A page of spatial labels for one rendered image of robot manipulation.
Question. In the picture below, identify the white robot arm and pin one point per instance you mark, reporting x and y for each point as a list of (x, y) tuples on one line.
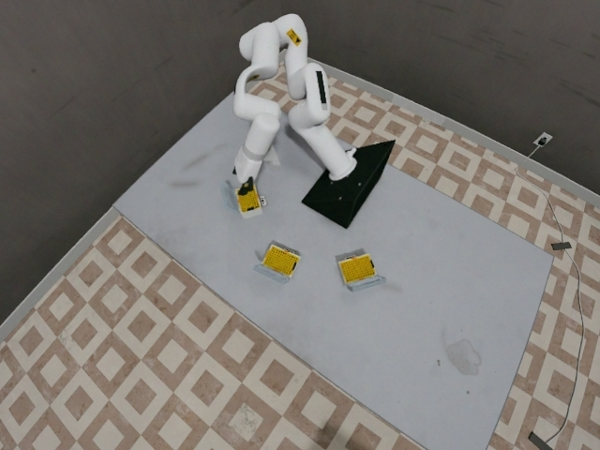
[(303, 82)]

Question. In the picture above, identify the yellow pipette tip rack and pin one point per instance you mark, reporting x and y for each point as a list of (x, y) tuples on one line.
[(250, 200), (282, 261), (362, 267)]

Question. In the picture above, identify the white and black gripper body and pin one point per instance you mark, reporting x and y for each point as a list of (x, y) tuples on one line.
[(246, 167)]

